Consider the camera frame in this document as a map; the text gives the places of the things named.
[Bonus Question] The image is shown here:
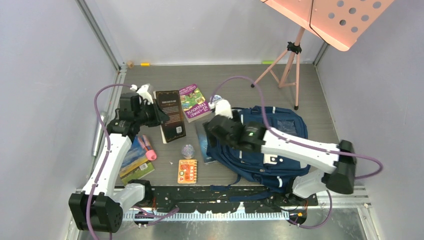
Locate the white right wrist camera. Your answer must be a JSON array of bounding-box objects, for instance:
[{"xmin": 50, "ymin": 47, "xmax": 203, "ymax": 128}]
[{"xmin": 208, "ymin": 99, "xmax": 233, "ymax": 119}]

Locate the purple treehouse book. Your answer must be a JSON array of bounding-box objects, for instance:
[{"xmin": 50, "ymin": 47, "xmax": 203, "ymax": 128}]
[{"xmin": 179, "ymin": 84, "xmax": 211, "ymax": 123}]

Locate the navy blue backpack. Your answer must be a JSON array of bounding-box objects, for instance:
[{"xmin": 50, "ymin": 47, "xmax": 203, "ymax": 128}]
[{"xmin": 206, "ymin": 106, "xmax": 311, "ymax": 193}]

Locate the dark brown book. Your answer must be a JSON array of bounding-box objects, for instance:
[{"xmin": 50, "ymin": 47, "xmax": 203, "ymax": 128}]
[{"xmin": 154, "ymin": 90, "xmax": 186, "ymax": 144}]

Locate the pink music stand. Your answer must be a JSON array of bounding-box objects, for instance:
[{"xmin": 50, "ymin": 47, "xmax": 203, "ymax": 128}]
[{"xmin": 250, "ymin": 0, "xmax": 393, "ymax": 110}]

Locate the landscape cover book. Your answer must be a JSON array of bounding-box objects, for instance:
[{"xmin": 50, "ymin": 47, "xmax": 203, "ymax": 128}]
[{"xmin": 119, "ymin": 135, "xmax": 155, "ymax": 185}]

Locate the blue Wuthering Heights book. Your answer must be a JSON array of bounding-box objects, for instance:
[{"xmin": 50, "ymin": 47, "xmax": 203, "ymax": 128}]
[{"xmin": 195, "ymin": 121, "xmax": 217, "ymax": 165}]

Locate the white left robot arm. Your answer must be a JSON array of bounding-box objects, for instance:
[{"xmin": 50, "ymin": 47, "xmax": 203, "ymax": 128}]
[{"xmin": 68, "ymin": 92, "xmax": 169, "ymax": 234}]

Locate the blue white round jar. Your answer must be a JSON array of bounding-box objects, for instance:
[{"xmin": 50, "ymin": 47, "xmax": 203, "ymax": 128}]
[{"xmin": 209, "ymin": 94, "xmax": 222, "ymax": 103}]

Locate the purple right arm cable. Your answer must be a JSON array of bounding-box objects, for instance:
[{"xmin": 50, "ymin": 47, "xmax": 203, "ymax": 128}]
[{"xmin": 208, "ymin": 75, "xmax": 384, "ymax": 230}]

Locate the silver metal cylinder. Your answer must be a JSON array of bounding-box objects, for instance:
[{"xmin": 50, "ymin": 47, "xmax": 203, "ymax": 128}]
[{"xmin": 92, "ymin": 111, "xmax": 108, "ymax": 157}]

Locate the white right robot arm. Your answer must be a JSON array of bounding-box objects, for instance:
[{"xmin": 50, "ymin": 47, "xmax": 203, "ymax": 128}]
[{"xmin": 203, "ymin": 115, "xmax": 357, "ymax": 205}]

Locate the pink highlighter marker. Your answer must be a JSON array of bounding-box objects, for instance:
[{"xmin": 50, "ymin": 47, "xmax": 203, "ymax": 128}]
[{"xmin": 138, "ymin": 135, "xmax": 157, "ymax": 161}]

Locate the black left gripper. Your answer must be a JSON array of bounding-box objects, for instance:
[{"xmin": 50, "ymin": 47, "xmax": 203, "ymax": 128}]
[{"xmin": 134, "ymin": 99, "xmax": 169, "ymax": 128}]

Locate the orange spiral notepad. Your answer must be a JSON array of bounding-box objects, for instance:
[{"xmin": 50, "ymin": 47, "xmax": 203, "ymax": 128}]
[{"xmin": 177, "ymin": 159, "xmax": 198, "ymax": 185}]

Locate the small wooden block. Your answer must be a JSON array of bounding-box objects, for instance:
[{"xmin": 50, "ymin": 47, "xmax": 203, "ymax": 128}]
[{"xmin": 126, "ymin": 61, "xmax": 134, "ymax": 69}]

